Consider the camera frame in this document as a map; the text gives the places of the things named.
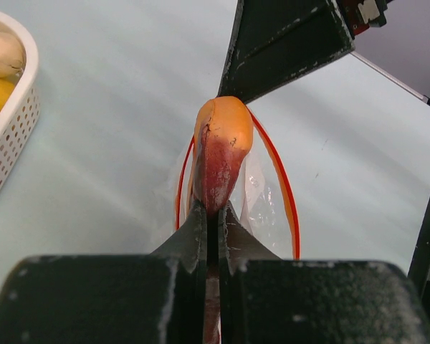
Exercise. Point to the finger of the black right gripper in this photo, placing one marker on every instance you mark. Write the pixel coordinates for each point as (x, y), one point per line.
(276, 42)

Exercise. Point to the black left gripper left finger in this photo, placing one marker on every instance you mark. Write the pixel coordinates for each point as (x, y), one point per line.
(111, 298)

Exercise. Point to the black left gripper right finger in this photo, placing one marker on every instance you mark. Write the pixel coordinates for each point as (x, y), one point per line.
(265, 299)

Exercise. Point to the clear zip bag red zipper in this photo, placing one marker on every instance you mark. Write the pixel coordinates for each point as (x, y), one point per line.
(265, 191)

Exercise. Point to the white perforated plastic basket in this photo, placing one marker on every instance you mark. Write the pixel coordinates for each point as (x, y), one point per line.
(21, 112)

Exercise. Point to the white garlic bulb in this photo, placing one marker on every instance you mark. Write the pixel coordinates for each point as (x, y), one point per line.
(12, 55)

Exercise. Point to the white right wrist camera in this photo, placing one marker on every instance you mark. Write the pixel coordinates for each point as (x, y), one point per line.
(360, 15)

